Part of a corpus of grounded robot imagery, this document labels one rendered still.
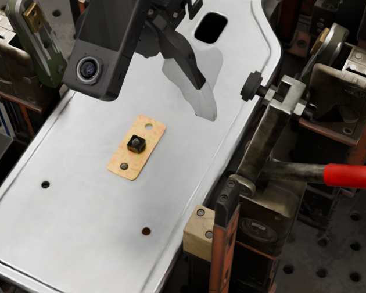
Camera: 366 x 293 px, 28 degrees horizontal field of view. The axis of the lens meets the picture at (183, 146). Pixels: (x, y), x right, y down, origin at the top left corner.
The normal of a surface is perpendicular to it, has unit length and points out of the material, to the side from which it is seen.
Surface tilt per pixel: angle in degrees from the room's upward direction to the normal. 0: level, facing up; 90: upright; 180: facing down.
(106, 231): 0
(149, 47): 88
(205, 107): 87
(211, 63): 50
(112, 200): 0
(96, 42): 31
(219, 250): 90
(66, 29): 0
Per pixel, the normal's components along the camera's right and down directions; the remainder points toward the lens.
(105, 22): -0.33, -0.10
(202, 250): -0.44, 0.77
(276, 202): 0.00, -0.51
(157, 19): 0.48, -0.22
